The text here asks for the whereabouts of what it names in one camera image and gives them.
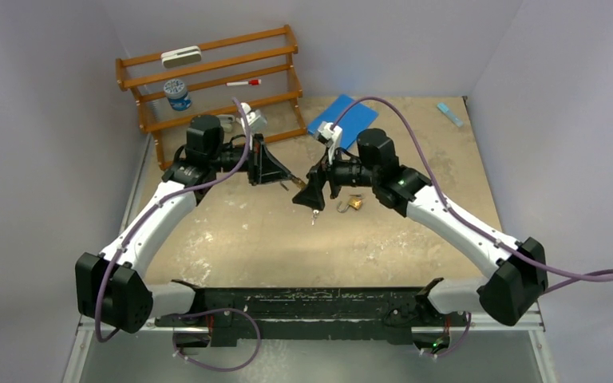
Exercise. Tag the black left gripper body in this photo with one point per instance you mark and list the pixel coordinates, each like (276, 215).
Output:
(256, 160)

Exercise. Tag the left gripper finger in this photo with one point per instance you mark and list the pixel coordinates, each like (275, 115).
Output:
(278, 176)
(271, 166)

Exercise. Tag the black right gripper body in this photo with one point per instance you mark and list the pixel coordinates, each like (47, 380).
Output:
(338, 174)

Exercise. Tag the small brass padlock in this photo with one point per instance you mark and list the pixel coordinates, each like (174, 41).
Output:
(354, 202)
(315, 214)

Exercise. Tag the large brass padlock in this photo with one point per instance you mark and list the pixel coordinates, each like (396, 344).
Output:
(297, 182)

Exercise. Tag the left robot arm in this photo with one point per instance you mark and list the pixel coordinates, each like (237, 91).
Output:
(110, 286)

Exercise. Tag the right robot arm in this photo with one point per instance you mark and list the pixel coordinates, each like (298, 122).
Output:
(509, 283)

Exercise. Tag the white stapler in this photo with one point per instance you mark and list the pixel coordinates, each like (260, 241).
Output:
(227, 122)

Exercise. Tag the blue folder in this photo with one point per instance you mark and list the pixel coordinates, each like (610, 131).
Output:
(359, 118)

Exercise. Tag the red capped marker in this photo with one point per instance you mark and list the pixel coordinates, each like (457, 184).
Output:
(251, 82)

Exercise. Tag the wooden tiered rack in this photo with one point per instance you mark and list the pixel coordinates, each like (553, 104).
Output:
(149, 124)

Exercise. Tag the blue white jar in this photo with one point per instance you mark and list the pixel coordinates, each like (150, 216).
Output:
(176, 92)

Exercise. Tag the light blue marker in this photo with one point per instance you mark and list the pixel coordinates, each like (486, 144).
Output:
(450, 115)

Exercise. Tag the white eraser block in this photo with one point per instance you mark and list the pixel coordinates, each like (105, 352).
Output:
(180, 57)

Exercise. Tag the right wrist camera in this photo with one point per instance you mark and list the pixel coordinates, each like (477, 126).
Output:
(330, 135)

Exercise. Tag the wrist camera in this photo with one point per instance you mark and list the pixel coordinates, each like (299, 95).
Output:
(330, 135)
(251, 120)

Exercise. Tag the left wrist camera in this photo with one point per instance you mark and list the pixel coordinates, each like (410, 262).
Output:
(251, 120)

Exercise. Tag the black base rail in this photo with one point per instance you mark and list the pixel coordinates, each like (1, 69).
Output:
(399, 315)

